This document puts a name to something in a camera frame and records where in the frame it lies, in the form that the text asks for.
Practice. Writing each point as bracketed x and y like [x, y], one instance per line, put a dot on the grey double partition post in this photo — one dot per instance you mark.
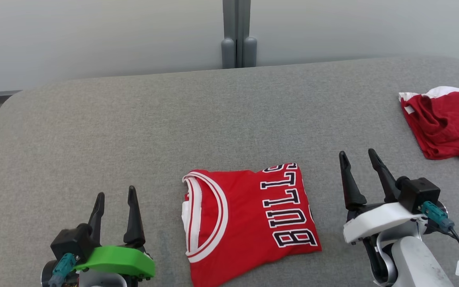
[237, 36]

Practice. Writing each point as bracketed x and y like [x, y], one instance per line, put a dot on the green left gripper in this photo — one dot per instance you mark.
[122, 261]

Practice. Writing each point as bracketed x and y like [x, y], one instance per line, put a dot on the red white shorts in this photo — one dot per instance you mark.
[448, 123]

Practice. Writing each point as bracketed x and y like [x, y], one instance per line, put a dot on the red white basketball jersey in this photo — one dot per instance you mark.
[245, 223]

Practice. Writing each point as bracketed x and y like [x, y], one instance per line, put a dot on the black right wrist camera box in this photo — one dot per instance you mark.
[420, 193]

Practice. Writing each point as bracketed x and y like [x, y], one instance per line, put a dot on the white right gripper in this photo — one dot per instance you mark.
[377, 223]

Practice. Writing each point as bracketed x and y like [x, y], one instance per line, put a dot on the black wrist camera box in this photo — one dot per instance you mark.
[70, 241]
[420, 193]

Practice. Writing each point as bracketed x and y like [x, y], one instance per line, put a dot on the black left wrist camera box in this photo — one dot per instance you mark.
[70, 241]

